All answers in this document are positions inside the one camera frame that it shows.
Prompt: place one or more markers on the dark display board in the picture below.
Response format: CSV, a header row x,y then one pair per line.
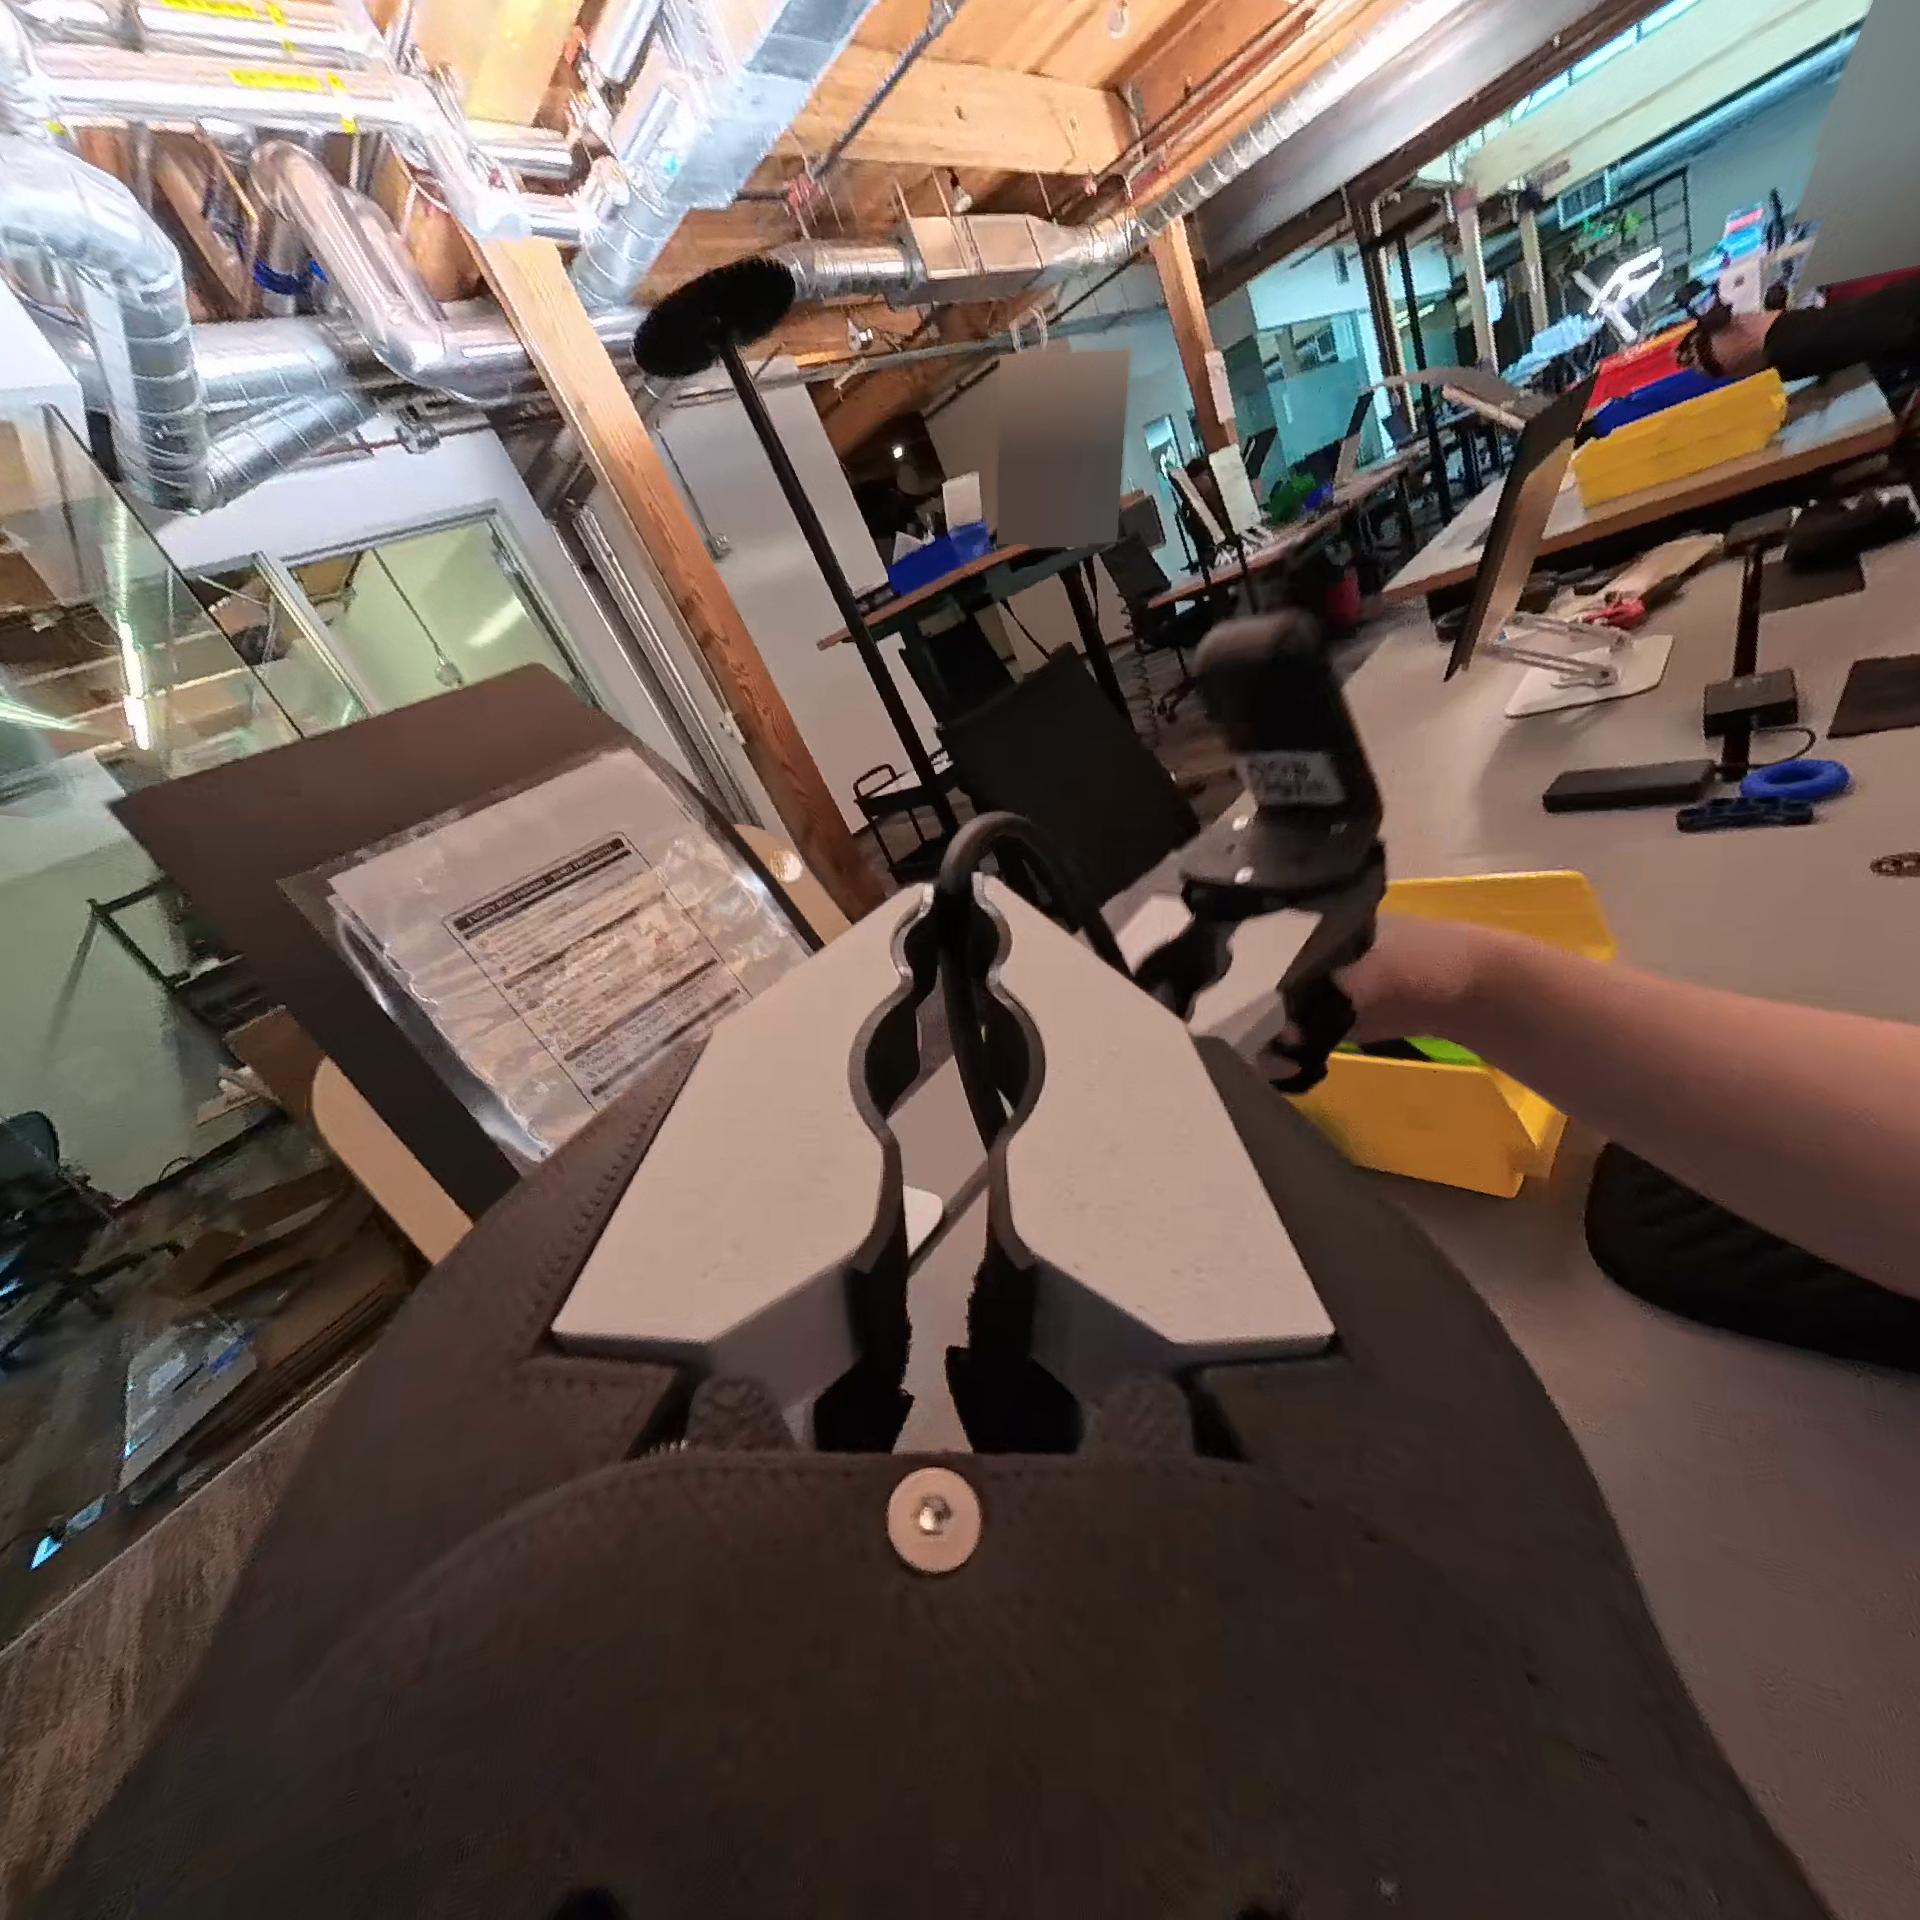
x,y
1523,525

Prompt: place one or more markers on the black pouch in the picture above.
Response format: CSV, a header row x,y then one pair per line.
x,y
1853,534

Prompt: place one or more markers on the green plastic item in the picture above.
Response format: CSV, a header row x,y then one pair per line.
x,y
1425,1049

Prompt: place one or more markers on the red plastic bin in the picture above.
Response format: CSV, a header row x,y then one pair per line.
x,y
1642,368

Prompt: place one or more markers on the yellow bin stack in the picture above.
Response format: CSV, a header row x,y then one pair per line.
x,y
1680,450

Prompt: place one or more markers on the person's right forearm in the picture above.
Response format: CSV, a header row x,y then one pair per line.
x,y
1725,1093

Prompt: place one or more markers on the glass partition panel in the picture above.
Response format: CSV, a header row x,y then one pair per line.
x,y
90,901

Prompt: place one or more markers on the cluster of silver ducts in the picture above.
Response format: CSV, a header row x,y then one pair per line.
x,y
118,269

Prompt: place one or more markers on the white board stand base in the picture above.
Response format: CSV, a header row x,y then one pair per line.
x,y
1612,675
920,1215

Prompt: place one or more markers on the yellow plastic bin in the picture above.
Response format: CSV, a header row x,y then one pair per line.
x,y
1425,1132

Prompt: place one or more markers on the black office chair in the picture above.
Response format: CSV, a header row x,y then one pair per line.
x,y
1073,764

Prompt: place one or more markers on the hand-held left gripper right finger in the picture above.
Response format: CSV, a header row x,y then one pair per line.
x,y
1170,1200

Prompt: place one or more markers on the person's right hand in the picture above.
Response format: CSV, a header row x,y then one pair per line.
x,y
1417,981

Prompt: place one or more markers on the blue storage bin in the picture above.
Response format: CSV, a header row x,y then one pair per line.
x,y
945,568

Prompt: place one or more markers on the wooden support post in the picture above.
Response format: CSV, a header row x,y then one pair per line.
x,y
660,569

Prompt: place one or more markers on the black floor lamp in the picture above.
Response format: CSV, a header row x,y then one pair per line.
x,y
712,314

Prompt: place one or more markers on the black power bank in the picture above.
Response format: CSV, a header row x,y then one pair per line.
x,y
1627,784

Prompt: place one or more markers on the small black box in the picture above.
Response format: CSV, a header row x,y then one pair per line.
x,y
1751,702

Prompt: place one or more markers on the black table mat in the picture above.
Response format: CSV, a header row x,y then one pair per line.
x,y
1881,697

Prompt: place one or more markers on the instruction sheet display board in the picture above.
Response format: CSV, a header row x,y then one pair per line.
x,y
525,931

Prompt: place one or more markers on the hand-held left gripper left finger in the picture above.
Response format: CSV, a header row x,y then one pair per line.
x,y
749,1200

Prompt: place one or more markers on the blue hand tool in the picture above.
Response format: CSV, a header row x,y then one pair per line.
x,y
1749,814

